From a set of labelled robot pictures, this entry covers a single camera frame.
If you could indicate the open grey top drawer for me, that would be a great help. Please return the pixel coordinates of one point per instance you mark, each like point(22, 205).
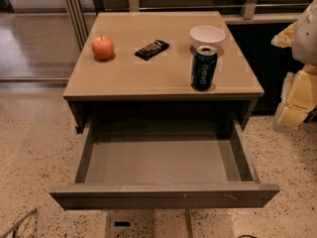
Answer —
point(163, 165)

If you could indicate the grey rod on floor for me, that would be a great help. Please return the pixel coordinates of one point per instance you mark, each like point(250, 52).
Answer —
point(12, 232)

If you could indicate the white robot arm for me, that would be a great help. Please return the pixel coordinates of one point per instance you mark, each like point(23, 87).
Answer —
point(304, 44)

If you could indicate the metal window frame post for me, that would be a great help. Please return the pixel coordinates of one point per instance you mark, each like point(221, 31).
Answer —
point(74, 11)

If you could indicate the metal floor outlet plate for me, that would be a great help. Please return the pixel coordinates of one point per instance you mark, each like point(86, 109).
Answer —
point(130, 224)

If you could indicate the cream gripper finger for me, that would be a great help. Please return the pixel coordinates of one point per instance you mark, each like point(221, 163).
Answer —
point(284, 38)
point(298, 97)

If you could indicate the grey drawer cabinet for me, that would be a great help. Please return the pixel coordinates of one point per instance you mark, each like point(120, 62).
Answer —
point(166, 75)

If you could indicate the blue pepsi can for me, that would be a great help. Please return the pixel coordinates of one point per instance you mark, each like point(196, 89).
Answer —
point(203, 67)

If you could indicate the black snack bar packet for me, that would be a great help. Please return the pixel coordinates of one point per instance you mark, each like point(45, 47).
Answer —
point(151, 50)

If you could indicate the red apple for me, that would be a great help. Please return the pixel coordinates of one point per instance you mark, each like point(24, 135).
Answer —
point(102, 47)

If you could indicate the white ceramic bowl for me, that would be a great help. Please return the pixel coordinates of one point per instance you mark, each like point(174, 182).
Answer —
point(206, 36)

